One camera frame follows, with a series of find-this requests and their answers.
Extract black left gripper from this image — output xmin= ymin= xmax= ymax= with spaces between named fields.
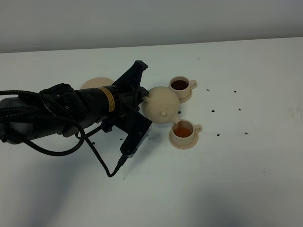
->
xmin=111 ymin=60 xmax=149 ymax=118

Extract brown clay teapot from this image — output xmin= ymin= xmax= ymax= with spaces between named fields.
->
xmin=142 ymin=87 xmax=180 ymax=124

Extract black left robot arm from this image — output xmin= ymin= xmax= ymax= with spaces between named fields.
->
xmin=0 ymin=61 xmax=151 ymax=144

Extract teapot saucer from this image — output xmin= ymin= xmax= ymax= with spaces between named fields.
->
xmin=80 ymin=77 xmax=114 ymax=89

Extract far brown teacup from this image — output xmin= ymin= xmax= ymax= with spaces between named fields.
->
xmin=169 ymin=76 xmax=197 ymax=99

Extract brown teacup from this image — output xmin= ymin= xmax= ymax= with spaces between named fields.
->
xmin=170 ymin=120 xmax=202 ymax=138
xmin=169 ymin=76 xmax=197 ymax=99

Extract far teacup saucer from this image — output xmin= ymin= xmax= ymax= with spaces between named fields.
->
xmin=179 ymin=89 xmax=192 ymax=104

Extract teacup saucer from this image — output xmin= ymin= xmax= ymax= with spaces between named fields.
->
xmin=179 ymin=89 xmax=192 ymax=104
xmin=169 ymin=131 xmax=199 ymax=150

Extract near brown teacup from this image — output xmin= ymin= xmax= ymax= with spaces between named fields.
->
xmin=170 ymin=120 xmax=202 ymax=138

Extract near teacup saucer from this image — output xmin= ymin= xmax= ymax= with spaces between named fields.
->
xmin=169 ymin=131 xmax=199 ymax=150

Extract black left camera bracket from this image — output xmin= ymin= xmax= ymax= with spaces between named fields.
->
xmin=101 ymin=109 xmax=152 ymax=157

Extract black braided camera cable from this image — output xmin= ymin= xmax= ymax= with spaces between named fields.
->
xmin=0 ymin=89 xmax=128 ymax=178

